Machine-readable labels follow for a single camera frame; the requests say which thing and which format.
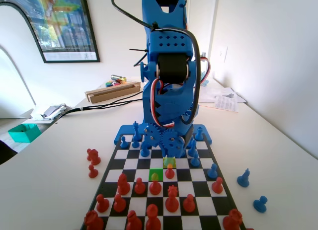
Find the red chess pawn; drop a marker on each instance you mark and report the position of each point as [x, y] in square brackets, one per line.
[155, 187]
[217, 186]
[92, 173]
[89, 153]
[188, 204]
[169, 173]
[119, 204]
[102, 204]
[139, 186]

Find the blue chess rook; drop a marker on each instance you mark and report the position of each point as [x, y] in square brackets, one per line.
[199, 135]

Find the blue chess bishop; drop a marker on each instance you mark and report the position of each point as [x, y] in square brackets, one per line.
[192, 151]

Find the blue chess king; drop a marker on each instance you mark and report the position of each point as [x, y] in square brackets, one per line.
[136, 129]

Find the red chess bishop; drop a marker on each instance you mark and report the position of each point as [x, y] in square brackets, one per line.
[134, 222]
[123, 185]

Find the red chess queen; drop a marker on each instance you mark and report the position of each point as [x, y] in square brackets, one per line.
[172, 201]

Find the red chess knight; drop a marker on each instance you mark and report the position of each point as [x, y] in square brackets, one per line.
[95, 159]

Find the red chess rook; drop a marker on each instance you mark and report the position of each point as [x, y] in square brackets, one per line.
[232, 220]
[93, 221]

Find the black white chessboard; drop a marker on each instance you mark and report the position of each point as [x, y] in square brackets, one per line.
[183, 175]

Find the printed paper sheet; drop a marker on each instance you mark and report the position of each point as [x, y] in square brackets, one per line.
[226, 103]

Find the colourful bit set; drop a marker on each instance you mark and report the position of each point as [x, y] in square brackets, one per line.
[111, 84]

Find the black zip tie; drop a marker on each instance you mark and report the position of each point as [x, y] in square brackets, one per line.
[137, 50]

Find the grey paper pile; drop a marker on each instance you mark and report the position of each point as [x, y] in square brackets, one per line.
[49, 111]

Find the white door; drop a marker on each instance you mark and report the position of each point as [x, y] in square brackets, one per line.
[203, 21]

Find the teal plastic box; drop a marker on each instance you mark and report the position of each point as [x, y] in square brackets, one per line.
[24, 133]

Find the framed map poster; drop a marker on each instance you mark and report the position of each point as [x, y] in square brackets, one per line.
[64, 23]

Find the white arched panel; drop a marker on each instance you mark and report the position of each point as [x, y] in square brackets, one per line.
[15, 41]

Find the white light switch plate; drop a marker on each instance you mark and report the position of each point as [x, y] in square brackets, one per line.
[222, 54]

